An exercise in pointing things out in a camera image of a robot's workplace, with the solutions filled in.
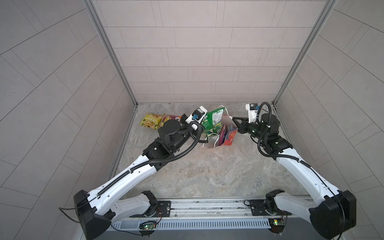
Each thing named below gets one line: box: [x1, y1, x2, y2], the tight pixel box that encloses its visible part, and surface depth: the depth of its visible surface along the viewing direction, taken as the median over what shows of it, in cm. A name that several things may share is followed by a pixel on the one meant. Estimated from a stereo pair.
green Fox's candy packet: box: [201, 107, 225, 136], surface depth 67 cm
